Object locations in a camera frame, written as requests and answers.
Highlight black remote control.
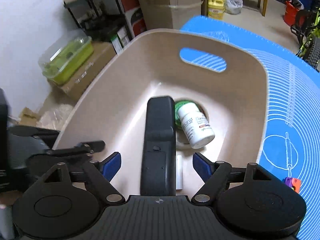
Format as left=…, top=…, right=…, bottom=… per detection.
left=140, top=96, right=176, bottom=196

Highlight blue silicone baking mat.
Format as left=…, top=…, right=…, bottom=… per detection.
left=182, top=16, right=319, bottom=239

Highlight black metal shelf rack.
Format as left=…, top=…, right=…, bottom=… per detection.
left=63, top=0, right=132, bottom=54

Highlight green round tin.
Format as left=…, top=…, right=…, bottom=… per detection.
left=175, top=100, right=191, bottom=129

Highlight bicycle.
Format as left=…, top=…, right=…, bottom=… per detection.
left=290, top=0, right=319, bottom=72

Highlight yellow oil jug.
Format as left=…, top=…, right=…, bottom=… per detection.
left=207, top=0, right=226, bottom=20

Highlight plastic bag of grain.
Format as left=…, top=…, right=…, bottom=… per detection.
left=36, top=104, right=74, bottom=131

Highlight white medicine bottle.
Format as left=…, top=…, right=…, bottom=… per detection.
left=178, top=102, right=215, bottom=149

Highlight green plastic container with lid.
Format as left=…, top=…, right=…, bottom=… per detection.
left=38, top=29, right=94, bottom=86

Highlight brown paper bag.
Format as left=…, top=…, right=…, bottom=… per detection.
left=18, top=107, right=41, bottom=127

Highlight purple orange folding toy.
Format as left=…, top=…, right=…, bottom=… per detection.
left=283, top=177, right=302, bottom=193

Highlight beige plastic storage bin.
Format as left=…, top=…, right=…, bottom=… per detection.
left=54, top=29, right=267, bottom=197

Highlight white plastic bag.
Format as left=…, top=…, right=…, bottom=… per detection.
left=225, top=0, right=243, bottom=15

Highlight stacked large cardboard boxes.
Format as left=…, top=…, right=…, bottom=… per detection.
left=139, top=0, right=202, bottom=30

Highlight clear tape roll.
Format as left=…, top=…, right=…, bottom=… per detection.
left=175, top=98, right=209, bottom=151

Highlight red bucket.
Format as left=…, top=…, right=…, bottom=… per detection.
left=283, top=0, right=304, bottom=26

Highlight large white charger block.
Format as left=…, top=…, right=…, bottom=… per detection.
left=176, top=155, right=183, bottom=191

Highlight cardboard box on floor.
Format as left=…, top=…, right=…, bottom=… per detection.
left=48, top=42, right=116, bottom=101

